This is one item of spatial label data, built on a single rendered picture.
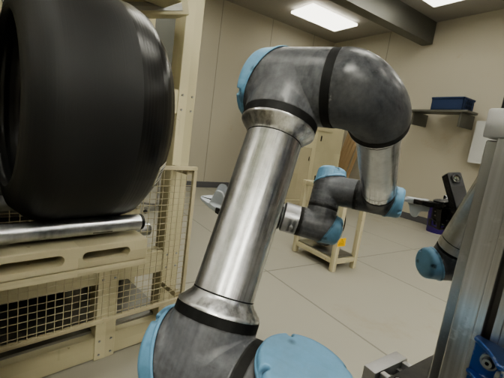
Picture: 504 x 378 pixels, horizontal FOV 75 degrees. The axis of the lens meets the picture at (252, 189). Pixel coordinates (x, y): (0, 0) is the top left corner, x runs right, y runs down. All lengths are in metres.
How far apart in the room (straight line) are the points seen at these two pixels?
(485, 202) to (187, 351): 0.39
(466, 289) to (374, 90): 0.27
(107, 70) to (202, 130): 6.03
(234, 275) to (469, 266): 0.28
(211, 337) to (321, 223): 0.48
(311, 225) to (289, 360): 0.46
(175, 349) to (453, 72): 6.83
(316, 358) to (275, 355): 0.05
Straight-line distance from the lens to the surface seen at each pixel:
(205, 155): 6.83
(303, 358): 0.42
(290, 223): 0.82
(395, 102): 0.50
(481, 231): 0.47
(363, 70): 0.48
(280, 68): 0.50
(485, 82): 6.77
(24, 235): 0.90
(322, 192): 0.84
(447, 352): 0.52
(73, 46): 0.76
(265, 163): 0.45
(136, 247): 0.97
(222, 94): 6.95
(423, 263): 0.89
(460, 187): 1.09
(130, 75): 0.78
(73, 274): 0.94
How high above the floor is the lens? 1.18
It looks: 9 degrees down
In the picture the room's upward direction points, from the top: 8 degrees clockwise
